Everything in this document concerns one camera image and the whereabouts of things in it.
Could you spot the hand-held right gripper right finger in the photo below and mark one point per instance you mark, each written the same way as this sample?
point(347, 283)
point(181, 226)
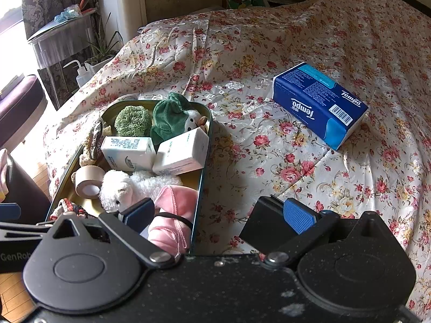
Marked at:
point(299, 215)

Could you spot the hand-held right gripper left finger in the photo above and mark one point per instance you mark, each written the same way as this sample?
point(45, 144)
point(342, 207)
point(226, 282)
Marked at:
point(139, 213)

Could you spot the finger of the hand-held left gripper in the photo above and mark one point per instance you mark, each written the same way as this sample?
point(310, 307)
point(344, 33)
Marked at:
point(10, 212)
point(23, 234)

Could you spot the white plush animal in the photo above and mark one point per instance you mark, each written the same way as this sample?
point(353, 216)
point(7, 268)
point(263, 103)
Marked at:
point(118, 188)

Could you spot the black square pouch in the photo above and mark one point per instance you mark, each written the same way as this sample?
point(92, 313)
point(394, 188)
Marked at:
point(259, 225)

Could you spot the gold metal tin tray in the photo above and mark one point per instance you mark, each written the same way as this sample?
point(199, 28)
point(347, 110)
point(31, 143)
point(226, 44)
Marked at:
point(88, 206)

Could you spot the red floral fabric piece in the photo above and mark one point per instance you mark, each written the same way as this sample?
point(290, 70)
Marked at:
point(72, 208)

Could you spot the small white tissue pack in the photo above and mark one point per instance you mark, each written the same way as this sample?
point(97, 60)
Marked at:
point(126, 153)
point(181, 154)

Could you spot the beige tape roll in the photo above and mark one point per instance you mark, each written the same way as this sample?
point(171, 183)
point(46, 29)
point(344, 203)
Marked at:
point(84, 178)

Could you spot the beige lace cloth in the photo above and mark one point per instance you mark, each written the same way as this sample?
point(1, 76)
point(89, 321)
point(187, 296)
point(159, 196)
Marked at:
point(86, 154)

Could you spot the blue white knit piece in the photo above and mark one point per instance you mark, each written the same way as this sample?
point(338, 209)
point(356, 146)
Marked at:
point(97, 138)

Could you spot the green knitted ball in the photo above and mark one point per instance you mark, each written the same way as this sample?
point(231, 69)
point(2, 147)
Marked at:
point(133, 121)

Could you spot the green and white plush doll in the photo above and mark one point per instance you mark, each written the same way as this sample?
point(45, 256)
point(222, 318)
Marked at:
point(168, 117)

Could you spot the black chair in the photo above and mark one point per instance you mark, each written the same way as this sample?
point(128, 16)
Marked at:
point(27, 191)

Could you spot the pink towel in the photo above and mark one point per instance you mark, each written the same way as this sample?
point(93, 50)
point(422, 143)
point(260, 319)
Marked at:
point(3, 175)

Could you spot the purple stool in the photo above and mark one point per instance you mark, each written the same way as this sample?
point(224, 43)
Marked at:
point(20, 111)

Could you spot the blue tissue pack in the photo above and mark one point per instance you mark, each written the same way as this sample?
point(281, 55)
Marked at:
point(313, 101)

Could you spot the white squeeze wash bottle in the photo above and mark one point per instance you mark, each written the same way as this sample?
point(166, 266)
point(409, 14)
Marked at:
point(82, 77)

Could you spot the white planter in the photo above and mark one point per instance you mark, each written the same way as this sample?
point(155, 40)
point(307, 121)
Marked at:
point(97, 65)

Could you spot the green potted plant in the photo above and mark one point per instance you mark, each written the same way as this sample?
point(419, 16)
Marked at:
point(101, 43)

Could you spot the floral bed cover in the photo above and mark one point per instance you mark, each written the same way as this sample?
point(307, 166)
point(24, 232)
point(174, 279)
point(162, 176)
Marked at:
point(269, 33)

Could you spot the light blue crumpled item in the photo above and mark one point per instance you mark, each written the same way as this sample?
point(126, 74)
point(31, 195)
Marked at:
point(67, 15)

